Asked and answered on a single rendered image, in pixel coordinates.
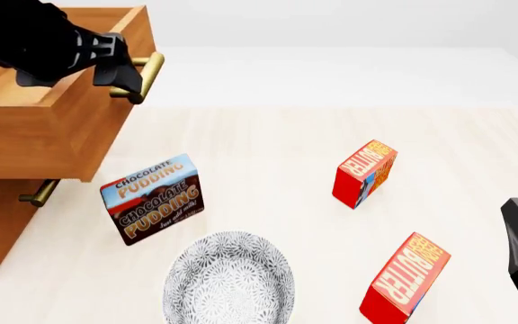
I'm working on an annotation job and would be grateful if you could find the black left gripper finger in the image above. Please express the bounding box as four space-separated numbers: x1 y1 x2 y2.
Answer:
92 49 146 98
14 68 63 89

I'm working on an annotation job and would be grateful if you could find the brass drawer handle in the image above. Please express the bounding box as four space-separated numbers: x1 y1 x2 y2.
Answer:
108 51 166 105
18 178 61 208

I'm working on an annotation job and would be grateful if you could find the grey patterned bowl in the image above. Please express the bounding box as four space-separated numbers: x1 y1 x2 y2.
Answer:
161 229 297 324

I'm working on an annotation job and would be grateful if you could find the chocolate pudding box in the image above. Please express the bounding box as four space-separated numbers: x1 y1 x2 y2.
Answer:
99 152 206 248

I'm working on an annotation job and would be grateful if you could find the wooden drawer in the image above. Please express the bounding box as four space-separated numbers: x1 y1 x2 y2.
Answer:
0 4 159 184

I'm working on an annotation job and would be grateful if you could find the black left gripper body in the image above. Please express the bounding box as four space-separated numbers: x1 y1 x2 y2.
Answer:
72 31 128 70

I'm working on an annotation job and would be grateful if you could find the red butter box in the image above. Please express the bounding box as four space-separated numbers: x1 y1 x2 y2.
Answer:
331 138 399 211
358 230 453 324

